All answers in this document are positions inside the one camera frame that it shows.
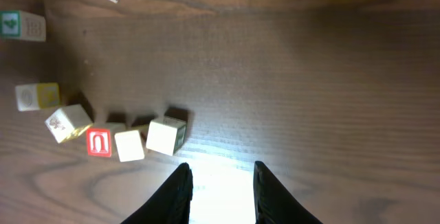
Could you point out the cream block with yellow side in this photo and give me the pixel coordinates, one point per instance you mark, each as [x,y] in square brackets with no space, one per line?
[34,97]

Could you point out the plain cream wooden block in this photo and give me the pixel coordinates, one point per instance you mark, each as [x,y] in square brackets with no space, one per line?
[166,135]

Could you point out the red U wooden block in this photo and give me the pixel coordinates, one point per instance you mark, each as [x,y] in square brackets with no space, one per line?
[101,139]

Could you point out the green 4 wooden block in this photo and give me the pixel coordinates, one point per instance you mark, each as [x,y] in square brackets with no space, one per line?
[25,26]

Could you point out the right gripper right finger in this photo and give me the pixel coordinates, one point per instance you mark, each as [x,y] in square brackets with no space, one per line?
[273,202]

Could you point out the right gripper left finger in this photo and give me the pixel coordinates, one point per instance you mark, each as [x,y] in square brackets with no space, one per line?
[170,204]

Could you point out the blue-edged number 3 block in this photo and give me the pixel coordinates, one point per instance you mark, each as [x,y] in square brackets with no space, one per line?
[130,143]

